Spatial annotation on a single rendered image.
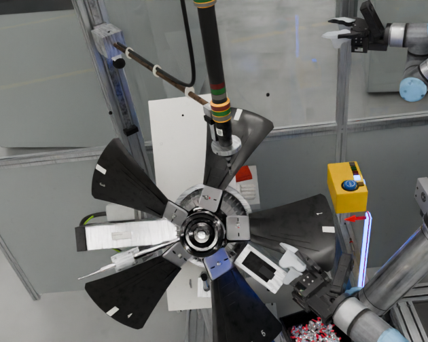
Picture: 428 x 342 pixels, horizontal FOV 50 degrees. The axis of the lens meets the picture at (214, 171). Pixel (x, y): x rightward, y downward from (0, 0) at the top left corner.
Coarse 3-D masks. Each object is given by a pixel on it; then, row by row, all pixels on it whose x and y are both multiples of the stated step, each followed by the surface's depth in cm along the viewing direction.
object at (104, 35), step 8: (96, 24) 145; (104, 24) 146; (112, 24) 145; (96, 32) 142; (104, 32) 141; (112, 32) 140; (120, 32) 140; (96, 40) 143; (104, 40) 138; (112, 40) 140; (120, 40) 141; (96, 48) 147; (104, 48) 141; (112, 48) 141; (112, 56) 142
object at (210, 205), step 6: (204, 186) 128; (204, 192) 128; (210, 192) 126; (216, 192) 124; (210, 198) 125; (216, 198) 123; (198, 204) 128; (204, 204) 126; (210, 204) 124; (216, 204) 122; (210, 210) 123
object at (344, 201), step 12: (336, 168) 155; (348, 168) 154; (336, 180) 150; (360, 180) 149; (336, 192) 146; (348, 192) 145; (360, 192) 145; (336, 204) 148; (348, 204) 148; (360, 204) 148
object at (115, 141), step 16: (112, 144) 122; (112, 160) 124; (128, 160) 122; (96, 176) 129; (112, 176) 127; (128, 176) 124; (144, 176) 122; (96, 192) 132; (112, 192) 130; (128, 192) 128; (144, 192) 125; (160, 192) 122; (144, 208) 130; (160, 208) 126
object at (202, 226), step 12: (192, 216) 119; (204, 216) 119; (216, 216) 120; (180, 228) 120; (192, 228) 119; (204, 228) 120; (216, 228) 119; (180, 240) 120; (192, 240) 119; (204, 240) 120; (216, 240) 119; (192, 252) 119; (204, 252) 119
